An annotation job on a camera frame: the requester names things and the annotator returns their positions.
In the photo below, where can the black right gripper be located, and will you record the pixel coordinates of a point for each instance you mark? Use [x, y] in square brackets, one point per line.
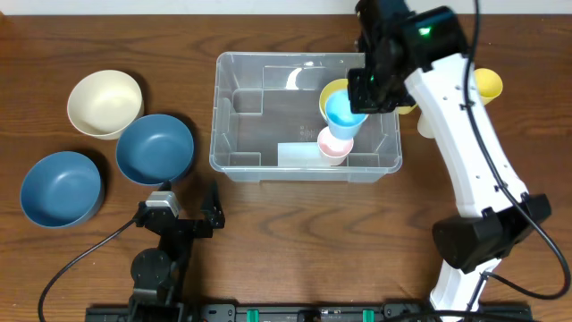
[373, 98]

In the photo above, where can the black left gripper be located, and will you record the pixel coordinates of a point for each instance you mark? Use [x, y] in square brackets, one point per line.
[180, 224]

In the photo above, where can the yellow small bowl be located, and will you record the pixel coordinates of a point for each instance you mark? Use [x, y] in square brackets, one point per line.
[328, 90]

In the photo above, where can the light blue cup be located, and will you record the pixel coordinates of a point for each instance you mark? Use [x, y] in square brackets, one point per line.
[343, 124]

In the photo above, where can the cream white cup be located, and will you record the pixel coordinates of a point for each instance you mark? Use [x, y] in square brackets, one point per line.
[424, 127]

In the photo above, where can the pink cup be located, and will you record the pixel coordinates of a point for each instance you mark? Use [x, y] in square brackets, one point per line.
[333, 151]

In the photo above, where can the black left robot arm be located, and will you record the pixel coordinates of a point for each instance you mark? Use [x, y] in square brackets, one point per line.
[158, 273]

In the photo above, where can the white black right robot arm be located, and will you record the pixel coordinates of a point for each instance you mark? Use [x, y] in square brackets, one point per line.
[423, 59]

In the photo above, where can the clear plastic storage container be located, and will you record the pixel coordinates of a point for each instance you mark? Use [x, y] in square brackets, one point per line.
[266, 121]

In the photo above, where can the yellow cup left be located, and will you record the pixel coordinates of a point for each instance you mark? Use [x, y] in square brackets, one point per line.
[406, 109]

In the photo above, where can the yellow cup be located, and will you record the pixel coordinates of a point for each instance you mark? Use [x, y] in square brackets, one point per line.
[406, 109]
[489, 84]

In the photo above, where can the dark blue bowl right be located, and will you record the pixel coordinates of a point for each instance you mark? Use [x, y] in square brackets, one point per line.
[155, 149]

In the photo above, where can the dark blue bowl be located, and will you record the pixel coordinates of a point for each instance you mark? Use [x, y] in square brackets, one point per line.
[62, 190]
[155, 149]

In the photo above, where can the yellow cup right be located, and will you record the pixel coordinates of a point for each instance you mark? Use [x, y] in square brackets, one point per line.
[489, 84]

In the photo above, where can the dark blue bowl left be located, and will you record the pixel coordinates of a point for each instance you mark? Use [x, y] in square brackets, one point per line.
[62, 190]

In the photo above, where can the cream large bowl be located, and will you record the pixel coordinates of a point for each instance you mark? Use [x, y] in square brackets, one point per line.
[104, 104]

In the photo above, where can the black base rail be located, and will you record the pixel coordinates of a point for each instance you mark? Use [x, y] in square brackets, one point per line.
[232, 313]

